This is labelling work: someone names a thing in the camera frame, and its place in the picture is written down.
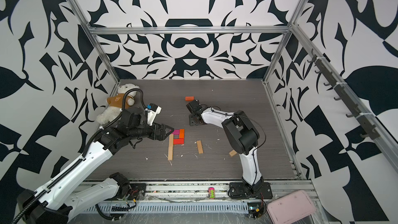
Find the white cable duct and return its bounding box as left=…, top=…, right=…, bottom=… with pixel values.
left=99, top=202, right=249, bottom=214

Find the orange block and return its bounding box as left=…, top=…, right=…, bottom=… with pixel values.
left=185, top=96, right=194, bottom=102
left=178, top=129, right=184, bottom=140

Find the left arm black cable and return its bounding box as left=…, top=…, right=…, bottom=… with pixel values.
left=12, top=88, right=147, bottom=224

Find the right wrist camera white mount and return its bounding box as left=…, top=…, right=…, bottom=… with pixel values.
left=186, top=100, right=203, bottom=114

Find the white teddy bear brown shirt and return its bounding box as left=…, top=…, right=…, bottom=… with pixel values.
left=96, top=84, right=140, bottom=125

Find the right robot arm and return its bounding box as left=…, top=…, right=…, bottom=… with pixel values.
left=187, top=100, right=263, bottom=195

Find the green circuit board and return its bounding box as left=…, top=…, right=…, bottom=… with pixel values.
left=248, top=202, right=264, bottom=219

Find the natural wood block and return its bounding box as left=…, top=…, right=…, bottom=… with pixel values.
left=169, top=134, right=174, bottom=149
left=229, top=150, right=237, bottom=157
left=197, top=141, right=204, bottom=154
left=167, top=146, right=173, bottom=161

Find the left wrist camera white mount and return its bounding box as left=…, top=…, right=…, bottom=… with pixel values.
left=146, top=103, right=162, bottom=126

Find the red block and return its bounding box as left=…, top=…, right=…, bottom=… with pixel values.
left=173, top=139, right=184, bottom=145

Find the wall hook rail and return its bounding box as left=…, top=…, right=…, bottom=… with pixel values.
left=308, top=49, right=382, bottom=140

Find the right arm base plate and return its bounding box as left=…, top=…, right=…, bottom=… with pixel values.
left=228, top=180, right=273, bottom=200

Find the pink tray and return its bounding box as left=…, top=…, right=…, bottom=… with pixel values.
left=267, top=190, right=316, bottom=224

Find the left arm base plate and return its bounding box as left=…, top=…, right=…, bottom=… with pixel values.
left=121, top=183, right=147, bottom=200

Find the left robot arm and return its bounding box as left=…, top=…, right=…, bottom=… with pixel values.
left=12, top=107, right=174, bottom=224

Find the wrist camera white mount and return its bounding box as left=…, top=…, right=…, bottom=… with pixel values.
left=146, top=103, right=162, bottom=126
left=186, top=100, right=203, bottom=114

